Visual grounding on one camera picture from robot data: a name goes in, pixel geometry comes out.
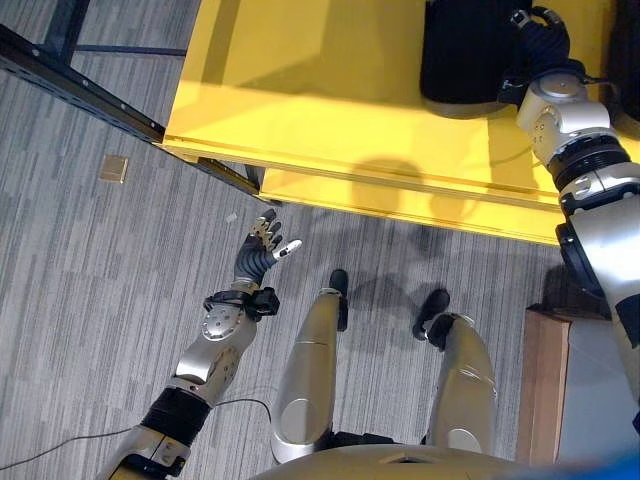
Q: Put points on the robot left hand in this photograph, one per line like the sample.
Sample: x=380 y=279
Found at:
x=253 y=261

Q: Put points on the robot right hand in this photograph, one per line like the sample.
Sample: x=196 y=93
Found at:
x=546 y=42

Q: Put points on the black sole-shaped part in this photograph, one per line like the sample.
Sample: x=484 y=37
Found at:
x=627 y=60
x=462 y=55

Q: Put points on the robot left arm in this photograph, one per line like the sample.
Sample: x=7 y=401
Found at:
x=202 y=365

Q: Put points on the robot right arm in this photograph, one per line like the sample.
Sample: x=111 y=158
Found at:
x=595 y=190

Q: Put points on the yellow shelf board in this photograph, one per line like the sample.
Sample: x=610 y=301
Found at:
x=325 y=90
x=400 y=205

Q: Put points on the brown-edged box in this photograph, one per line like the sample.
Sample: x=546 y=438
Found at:
x=542 y=390

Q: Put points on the small paper scrap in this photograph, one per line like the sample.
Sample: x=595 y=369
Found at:
x=232 y=218

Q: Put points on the robot left leg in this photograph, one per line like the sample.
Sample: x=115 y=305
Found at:
x=307 y=370

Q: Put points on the robot leg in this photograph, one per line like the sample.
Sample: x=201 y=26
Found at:
x=462 y=380
x=307 y=370

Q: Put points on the brass floor outlet plate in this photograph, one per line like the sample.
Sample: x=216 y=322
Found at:
x=113 y=169

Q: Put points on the robot right leg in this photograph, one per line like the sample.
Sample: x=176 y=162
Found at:
x=462 y=380

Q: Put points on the robot silver torso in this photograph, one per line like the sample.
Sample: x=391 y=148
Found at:
x=400 y=465

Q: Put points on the black metal shelf rail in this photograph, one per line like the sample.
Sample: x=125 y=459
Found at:
x=90 y=95

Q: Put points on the black metal shelf frame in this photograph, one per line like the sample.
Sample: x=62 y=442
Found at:
x=70 y=30

